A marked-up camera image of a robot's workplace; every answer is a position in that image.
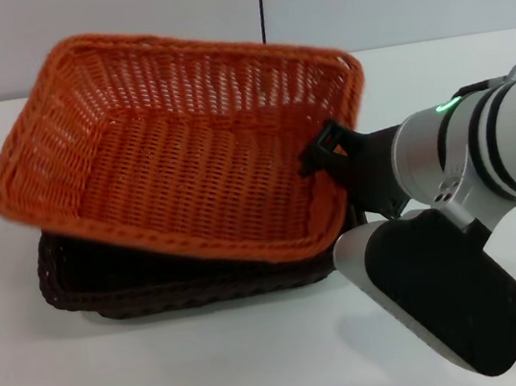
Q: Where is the orange wicker basket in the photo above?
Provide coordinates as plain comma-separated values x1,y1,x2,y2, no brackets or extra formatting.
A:
0,0,390,305

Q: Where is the dark brown wicker basket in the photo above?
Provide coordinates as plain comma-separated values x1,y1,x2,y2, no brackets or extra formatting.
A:
30,189,347,333

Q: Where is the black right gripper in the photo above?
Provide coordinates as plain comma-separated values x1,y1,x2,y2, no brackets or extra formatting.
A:
290,108,419,236

